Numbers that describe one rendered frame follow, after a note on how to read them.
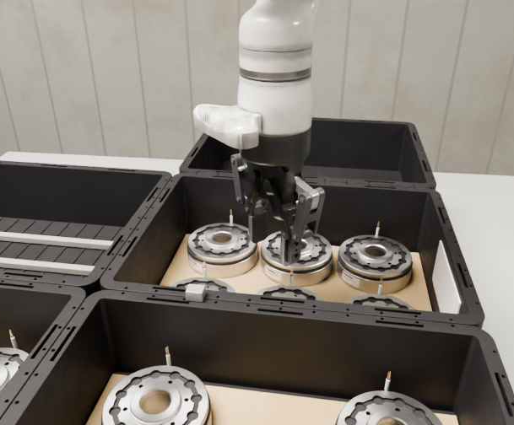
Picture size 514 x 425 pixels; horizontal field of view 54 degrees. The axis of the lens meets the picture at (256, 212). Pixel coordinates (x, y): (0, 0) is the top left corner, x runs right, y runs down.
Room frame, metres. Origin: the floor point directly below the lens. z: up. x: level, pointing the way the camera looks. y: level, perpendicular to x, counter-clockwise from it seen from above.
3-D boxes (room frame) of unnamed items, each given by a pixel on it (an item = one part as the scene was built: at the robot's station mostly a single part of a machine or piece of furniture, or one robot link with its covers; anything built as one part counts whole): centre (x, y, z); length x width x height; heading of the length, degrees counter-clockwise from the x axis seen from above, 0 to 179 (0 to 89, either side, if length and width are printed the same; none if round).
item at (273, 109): (0.48, 0.00, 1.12); 0.11 x 0.09 x 0.06; 126
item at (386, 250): (0.59, -0.17, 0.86); 0.05 x 0.05 x 0.01
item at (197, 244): (0.63, 0.05, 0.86); 0.10 x 0.10 x 0.01
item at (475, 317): (0.54, -0.05, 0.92); 0.40 x 0.30 x 0.02; 81
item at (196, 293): (0.41, 0.06, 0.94); 0.02 x 0.01 x 0.01; 81
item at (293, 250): (0.46, -0.04, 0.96); 0.03 x 0.01 x 0.05; 36
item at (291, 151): (0.49, -0.02, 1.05); 0.08 x 0.08 x 0.09
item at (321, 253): (0.61, -0.06, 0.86); 0.10 x 0.10 x 0.01
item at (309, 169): (0.84, -0.09, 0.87); 0.40 x 0.30 x 0.11; 81
